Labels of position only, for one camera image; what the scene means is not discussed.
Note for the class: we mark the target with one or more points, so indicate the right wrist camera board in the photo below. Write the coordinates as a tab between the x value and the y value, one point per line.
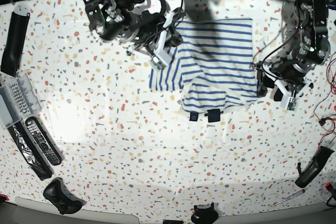
157	64

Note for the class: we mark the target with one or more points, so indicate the black game controller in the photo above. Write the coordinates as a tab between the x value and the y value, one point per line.
56	194

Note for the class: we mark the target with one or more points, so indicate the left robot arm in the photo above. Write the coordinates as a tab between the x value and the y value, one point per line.
308	47

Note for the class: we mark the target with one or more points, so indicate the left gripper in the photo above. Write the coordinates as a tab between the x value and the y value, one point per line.
286	79

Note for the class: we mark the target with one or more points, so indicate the black tv remote control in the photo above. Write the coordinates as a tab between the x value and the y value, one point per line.
44	142

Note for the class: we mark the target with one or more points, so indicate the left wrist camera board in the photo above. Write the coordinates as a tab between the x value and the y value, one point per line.
291	103

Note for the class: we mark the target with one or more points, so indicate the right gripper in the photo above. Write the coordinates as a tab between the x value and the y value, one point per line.
155	37

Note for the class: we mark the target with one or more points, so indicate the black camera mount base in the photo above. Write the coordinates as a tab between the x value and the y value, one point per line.
204	215

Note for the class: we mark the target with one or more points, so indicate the black foil wrapped bar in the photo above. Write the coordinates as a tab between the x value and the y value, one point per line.
29	151

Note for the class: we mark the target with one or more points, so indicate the clear plastic bit case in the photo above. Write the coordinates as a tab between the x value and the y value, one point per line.
18	101

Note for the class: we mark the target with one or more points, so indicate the black handheld grip device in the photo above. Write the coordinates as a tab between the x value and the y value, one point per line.
315	166

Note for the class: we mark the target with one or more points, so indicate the small tester screwdriver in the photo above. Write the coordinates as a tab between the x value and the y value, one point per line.
290	197

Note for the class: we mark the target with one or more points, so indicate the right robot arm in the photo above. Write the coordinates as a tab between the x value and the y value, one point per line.
111	18

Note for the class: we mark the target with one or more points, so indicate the blue white striped t-shirt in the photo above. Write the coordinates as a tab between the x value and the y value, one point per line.
212	68

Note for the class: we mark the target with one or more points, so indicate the black cylindrical sleeve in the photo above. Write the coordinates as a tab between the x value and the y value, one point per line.
14	45

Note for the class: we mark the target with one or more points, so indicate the red black connector block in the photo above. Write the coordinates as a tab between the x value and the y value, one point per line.
329	186

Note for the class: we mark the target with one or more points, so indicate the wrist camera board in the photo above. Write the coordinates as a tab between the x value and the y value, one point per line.
291	103
157	64

